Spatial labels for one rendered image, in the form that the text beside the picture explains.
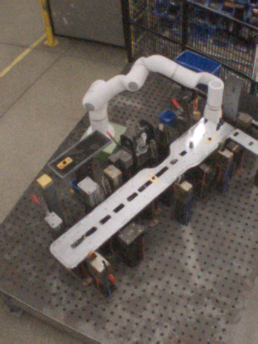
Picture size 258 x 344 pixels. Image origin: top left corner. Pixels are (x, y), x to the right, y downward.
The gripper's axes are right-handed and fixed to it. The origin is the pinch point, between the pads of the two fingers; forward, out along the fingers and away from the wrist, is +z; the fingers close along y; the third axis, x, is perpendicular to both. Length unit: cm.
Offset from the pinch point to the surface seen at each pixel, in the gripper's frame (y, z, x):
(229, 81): -6.6, -15.7, 26.5
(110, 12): -227, 49, 122
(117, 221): 1, 12, -80
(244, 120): 9.6, 6.6, 24.0
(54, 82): -243, 112, 39
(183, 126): -19.1, 11.4, -2.9
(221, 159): 15.0, 12.5, -8.4
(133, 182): -12, 12, -56
